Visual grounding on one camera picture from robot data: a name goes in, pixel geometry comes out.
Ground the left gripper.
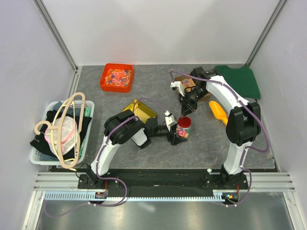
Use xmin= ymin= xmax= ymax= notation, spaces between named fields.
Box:
xmin=149 ymin=123 xmax=187 ymax=145

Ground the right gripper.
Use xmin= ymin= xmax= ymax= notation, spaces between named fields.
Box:
xmin=177 ymin=86 xmax=209 ymax=119

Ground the clear glass jar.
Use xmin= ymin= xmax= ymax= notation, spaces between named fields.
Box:
xmin=176 ymin=124 xmax=191 ymax=139

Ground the red jar lid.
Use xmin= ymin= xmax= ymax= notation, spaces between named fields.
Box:
xmin=177 ymin=116 xmax=191 ymax=128

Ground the yellow plastic scoop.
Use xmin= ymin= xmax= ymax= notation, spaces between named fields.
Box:
xmin=209 ymin=101 xmax=228 ymax=126

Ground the star candy tin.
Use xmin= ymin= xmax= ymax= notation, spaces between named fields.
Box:
xmin=122 ymin=99 xmax=158 ymax=124

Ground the orange candy box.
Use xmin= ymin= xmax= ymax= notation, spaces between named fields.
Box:
xmin=99 ymin=63 xmax=134 ymax=93

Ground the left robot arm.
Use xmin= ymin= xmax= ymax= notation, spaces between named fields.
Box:
xmin=88 ymin=110 xmax=187 ymax=188

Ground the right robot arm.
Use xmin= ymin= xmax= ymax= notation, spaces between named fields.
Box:
xmin=171 ymin=67 xmax=263 ymax=189

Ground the brown gummy candy box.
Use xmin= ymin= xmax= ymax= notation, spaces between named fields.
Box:
xmin=174 ymin=75 xmax=211 ymax=102

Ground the green folded cloth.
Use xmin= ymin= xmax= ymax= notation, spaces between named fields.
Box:
xmin=214 ymin=65 xmax=260 ymax=100

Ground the white laundry basket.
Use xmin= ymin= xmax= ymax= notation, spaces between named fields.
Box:
xmin=30 ymin=101 xmax=94 ymax=166

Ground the beige clothes hanger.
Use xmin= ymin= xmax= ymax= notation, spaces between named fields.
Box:
xmin=34 ymin=92 xmax=85 ymax=170

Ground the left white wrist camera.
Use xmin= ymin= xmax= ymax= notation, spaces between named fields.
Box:
xmin=165 ymin=110 xmax=177 ymax=131

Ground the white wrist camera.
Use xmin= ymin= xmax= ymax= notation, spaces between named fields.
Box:
xmin=170 ymin=81 xmax=185 ymax=96
xmin=165 ymin=110 xmax=177 ymax=131

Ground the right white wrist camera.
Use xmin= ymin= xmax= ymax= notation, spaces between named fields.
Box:
xmin=170 ymin=81 xmax=185 ymax=96

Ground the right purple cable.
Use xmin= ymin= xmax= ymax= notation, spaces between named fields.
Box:
xmin=169 ymin=69 xmax=272 ymax=208

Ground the purple cable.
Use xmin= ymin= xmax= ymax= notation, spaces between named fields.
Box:
xmin=169 ymin=69 xmax=272 ymax=208
xmin=43 ymin=97 xmax=168 ymax=218

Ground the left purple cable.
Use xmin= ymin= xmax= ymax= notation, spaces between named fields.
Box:
xmin=43 ymin=97 xmax=168 ymax=218

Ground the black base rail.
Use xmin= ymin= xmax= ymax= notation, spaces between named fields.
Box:
xmin=78 ymin=169 xmax=248 ymax=190

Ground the white cable duct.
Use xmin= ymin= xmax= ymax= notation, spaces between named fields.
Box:
xmin=44 ymin=191 xmax=233 ymax=202

